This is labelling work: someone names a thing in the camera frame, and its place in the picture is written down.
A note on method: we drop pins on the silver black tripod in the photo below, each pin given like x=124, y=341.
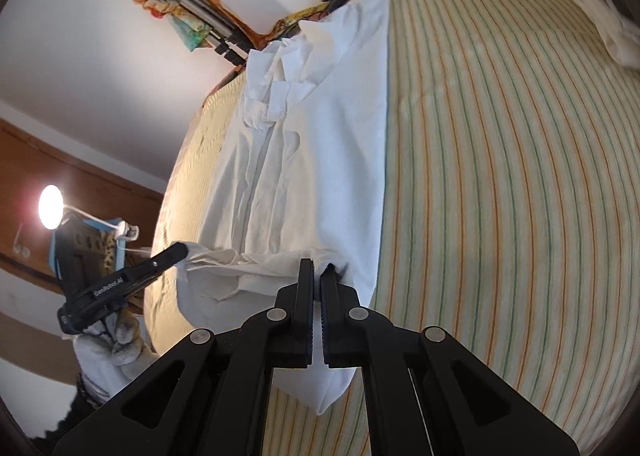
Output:
x=200, y=11

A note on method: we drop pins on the yellow striped bed sheet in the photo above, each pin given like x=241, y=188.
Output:
x=500, y=186

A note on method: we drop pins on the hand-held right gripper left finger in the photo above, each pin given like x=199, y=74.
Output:
x=305, y=316

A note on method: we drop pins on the white t-shirt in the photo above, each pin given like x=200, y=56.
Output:
x=310, y=161

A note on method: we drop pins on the person's left hand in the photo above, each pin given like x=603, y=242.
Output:
x=105, y=356

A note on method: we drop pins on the brown wooden panel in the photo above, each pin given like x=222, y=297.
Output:
x=100, y=176

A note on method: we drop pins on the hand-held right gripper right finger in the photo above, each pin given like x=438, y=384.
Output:
x=332, y=321

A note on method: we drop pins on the white desk lamp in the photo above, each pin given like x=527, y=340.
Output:
x=50, y=206

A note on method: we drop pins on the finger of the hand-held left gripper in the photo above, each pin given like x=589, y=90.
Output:
x=167, y=258

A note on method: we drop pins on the blue edged leopard print item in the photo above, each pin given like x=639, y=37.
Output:
x=95, y=241

